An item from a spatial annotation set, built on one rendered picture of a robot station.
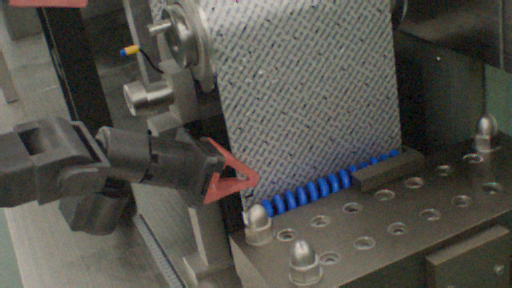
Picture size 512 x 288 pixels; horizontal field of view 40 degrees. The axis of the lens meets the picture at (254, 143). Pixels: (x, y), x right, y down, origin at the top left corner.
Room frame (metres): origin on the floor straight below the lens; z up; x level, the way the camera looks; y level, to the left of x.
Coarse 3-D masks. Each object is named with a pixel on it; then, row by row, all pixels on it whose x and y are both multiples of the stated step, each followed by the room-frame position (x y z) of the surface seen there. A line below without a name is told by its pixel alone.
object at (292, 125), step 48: (384, 48) 0.83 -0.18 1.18; (240, 96) 0.77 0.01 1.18; (288, 96) 0.79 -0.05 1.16; (336, 96) 0.81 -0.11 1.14; (384, 96) 0.83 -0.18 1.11; (240, 144) 0.76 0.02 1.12; (288, 144) 0.78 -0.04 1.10; (336, 144) 0.80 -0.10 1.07; (384, 144) 0.83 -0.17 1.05; (240, 192) 0.76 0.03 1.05
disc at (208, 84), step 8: (192, 0) 0.77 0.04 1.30; (200, 8) 0.76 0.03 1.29; (200, 16) 0.76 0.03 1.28; (200, 24) 0.76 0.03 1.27; (208, 32) 0.75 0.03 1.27; (208, 40) 0.75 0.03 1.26; (208, 48) 0.75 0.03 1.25; (208, 56) 0.76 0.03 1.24; (208, 64) 0.76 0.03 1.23; (216, 64) 0.75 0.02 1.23; (208, 72) 0.77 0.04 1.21; (216, 72) 0.76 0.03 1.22; (208, 80) 0.78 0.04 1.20; (216, 80) 0.76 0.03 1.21; (200, 88) 0.82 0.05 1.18; (208, 88) 0.78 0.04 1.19
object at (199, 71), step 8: (168, 0) 0.85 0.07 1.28; (176, 0) 0.82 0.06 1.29; (184, 0) 0.79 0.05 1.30; (392, 0) 0.85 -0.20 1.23; (184, 8) 0.80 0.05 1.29; (192, 8) 0.78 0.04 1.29; (392, 8) 0.85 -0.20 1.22; (192, 16) 0.77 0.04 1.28; (192, 24) 0.78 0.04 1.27; (200, 32) 0.76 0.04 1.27; (200, 40) 0.76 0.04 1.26; (200, 48) 0.77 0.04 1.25; (200, 56) 0.77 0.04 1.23; (200, 64) 0.78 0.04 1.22; (192, 72) 0.82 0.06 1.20; (200, 72) 0.79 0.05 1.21; (200, 80) 0.80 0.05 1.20
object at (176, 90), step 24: (168, 72) 0.82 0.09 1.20; (168, 96) 0.82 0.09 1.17; (192, 96) 0.82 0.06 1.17; (168, 120) 0.83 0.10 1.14; (192, 120) 0.82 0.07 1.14; (192, 216) 0.84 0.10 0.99; (216, 216) 0.83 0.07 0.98; (216, 240) 0.83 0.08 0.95; (192, 264) 0.83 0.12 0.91; (216, 264) 0.82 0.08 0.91
